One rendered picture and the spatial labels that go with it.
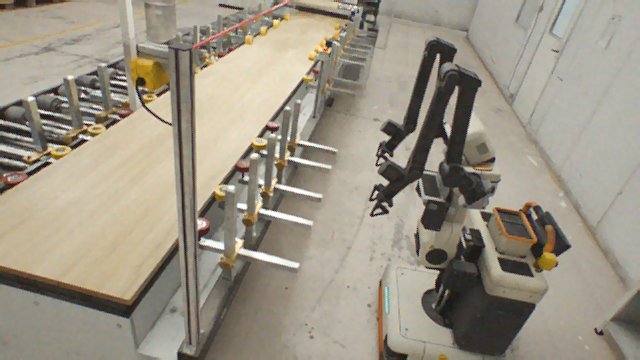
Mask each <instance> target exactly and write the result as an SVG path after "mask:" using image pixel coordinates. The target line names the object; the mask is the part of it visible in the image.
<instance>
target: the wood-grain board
mask: <svg viewBox="0 0 640 360"><path fill-rule="evenodd" d="M335 24H340V26H343V27H344V26H345V24H347V22H345V21H340V20H335V19H330V18H325V17H320V16H314V15H309V14H304V13H299V12H296V13H295V14H293V15H291V16H290V20H289V21H286V20H283V21H282V22H280V25H279V28H277V27H274V26H273V27H272V28H270V29H269V30H268V33H267V35H266V36H265V35H259V36H257V37H256V38H254V42H253V45H250V44H244V45H243V46H241V47H239V48H238V49H235V50H234V51H232V52H230V53H229V54H227V55H225V56H224V57H222V58H221V59H219V60H217V61H216V62H214V63H212V64H211V65H209V66H208V67H206V68H204V69H203V70H201V71H200V72H198V73H196V74H195V106H196V151H197V196H198V216H199V215H200V214H201V212H202V211H203V210H204V209H205V207H206V206H207V205H208V203H209V202H210V201H211V199H212V198H213V197H214V195H215V189H216V188H217V187H218V186H222V185H223V184H224V182H225V181H226V180H227V177H228V176H229V175H230V174H231V172H232V171H233V170H234V168H235V164H236V161H237V160H239V159H242V158H243V157H244V155H245V154H246V153H247V151H248V150H249V149H250V147H251V146H252V141H253V140H254V139H257V138H258V137H259V136H260V134H261V133H262V132H263V131H265V129H266V126H267V123H268V122H271V121H272V120H273V119H274V117H275V115H276V114H277V113H278V111H279V110H280V109H281V107H282V106H283V105H284V103H285V102H286V101H287V99H288V98H289V97H290V96H291V94H292V93H293V92H294V90H295V89H296V88H297V86H298V85H299V84H300V83H301V81H302V80H303V76H304V75H307V73H308V72H309V71H310V69H311V68H312V67H313V66H314V64H315V63H316V62H317V59H316V58H315V59H314V61H312V60H308V54H309V51H312V52H313V50H314V46H315V45H317V46H318V43H319V40H324V36H325V35H327V36H330V38H332V37H333V36H334V35H333V34H335V33H336V32H337V31H336V30H334V27H335ZM146 106H147V107H148V108H149V109H150V110H151V111H152V112H154V113H155V114H156V115H158V116H159V117H160V118H162V119H163V120H165V121H167V122H169V123H172V114H171V97H170V91H169V92H167V93H165V94H164V95H162V96H161V97H159V98H157V99H156V100H154V101H153V102H151V103H149V104H148V105H146ZM178 242H179V233H178V216H177V199H176V182H175V164H174V147H173V131H172V127H171V126H170V125H168V124H165V123H163V122H162V121H160V120H159V119H157V118H156V117H154V116H153V115H152V114H150V113H149V112H148V111H147V110H146V109H145V108H144V107H143V108H141V109H140V110H138V111H136V112H135V113H133V114H131V115H130V116H128V117H127V118H125V119H123V120H122V121H120V122H118V123H117V124H115V125H114V126H112V127H110V128H109V129H107V130H105V131H104V132H102V133H101V134H99V135H97V136H96V137H94V138H93V139H91V140H89V141H88V142H86V143H84V144H83V145H81V146H80V147H78V148H76V149H75V150H73V151H71V152H70V153H68V154H67V155H65V156H63V157H62V158H60V159H58V160H57V161H55V162H54V163H52V164H50V165H49V166H47V168H45V169H44V170H42V171H41V172H39V173H37V174H36V175H34V176H33V177H31V178H29V179H28V180H26V181H24V182H23V183H21V184H20V185H18V186H16V187H15V188H12V189H10V190H9V191H7V192H6V193H4V194H2V195H1V196H0V270H1V271H5V272H8V273H12V274H16V275H20V276H23V277H28V278H32V279H35V280H39V281H43V282H46V283H50V284H54V285H57V286H61V287H65V288H68V289H72V290H76V291H79V292H83V293H87V294H90V295H94V296H98V297H101V298H105V299H109V300H112V301H116V302H120V303H124V304H127V305H131V304H132V302H133V301H134V300H135V299H136V297H137V296H138V295H139V293H140V292H141V291H142V289H143V288H144V287H145V286H146V284H147V283H148V282H149V280H150V279H151V278H152V276H153V275H154V274H155V272H156V271H157V270H158V269H159V267H160V266H161V265H162V263H163V262H164V261H165V259H166V258H167V257H168V255H169V254H170V253H171V252H172V250H173V249H174V248H175V246H176V245H177V244H178Z"/></svg>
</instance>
